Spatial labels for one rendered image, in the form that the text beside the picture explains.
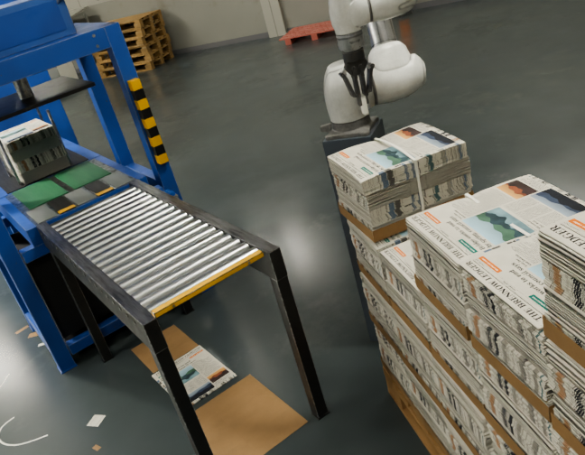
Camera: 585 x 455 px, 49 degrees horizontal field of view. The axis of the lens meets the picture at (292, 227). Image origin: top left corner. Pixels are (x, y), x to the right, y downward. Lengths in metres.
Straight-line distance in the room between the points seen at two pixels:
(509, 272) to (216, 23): 10.11
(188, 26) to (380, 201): 9.68
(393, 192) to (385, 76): 0.61
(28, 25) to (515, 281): 2.59
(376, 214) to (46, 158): 2.47
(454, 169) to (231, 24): 9.23
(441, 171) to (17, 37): 2.09
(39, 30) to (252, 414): 2.02
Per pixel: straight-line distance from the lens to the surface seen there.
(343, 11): 2.21
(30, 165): 4.05
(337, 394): 2.83
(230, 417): 2.89
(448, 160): 2.13
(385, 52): 2.54
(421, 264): 1.73
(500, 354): 1.48
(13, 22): 3.35
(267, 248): 2.30
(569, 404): 1.30
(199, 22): 11.43
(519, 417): 1.57
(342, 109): 2.51
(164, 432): 2.97
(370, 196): 2.03
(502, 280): 1.41
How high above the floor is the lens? 1.86
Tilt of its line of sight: 26 degrees down
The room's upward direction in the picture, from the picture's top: 16 degrees counter-clockwise
